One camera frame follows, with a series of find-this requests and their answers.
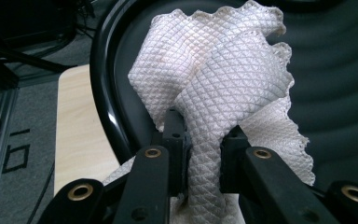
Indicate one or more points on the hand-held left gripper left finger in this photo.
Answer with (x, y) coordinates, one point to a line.
(174, 146)

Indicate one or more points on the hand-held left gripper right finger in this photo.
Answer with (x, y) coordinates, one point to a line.
(233, 161)

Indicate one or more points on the white quilted cloth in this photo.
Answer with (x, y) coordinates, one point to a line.
(217, 77)

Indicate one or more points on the black wavy tray with base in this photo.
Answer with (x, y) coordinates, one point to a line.
(329, 93)

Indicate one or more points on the black metal stand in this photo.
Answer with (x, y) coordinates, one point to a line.
(0, 77)

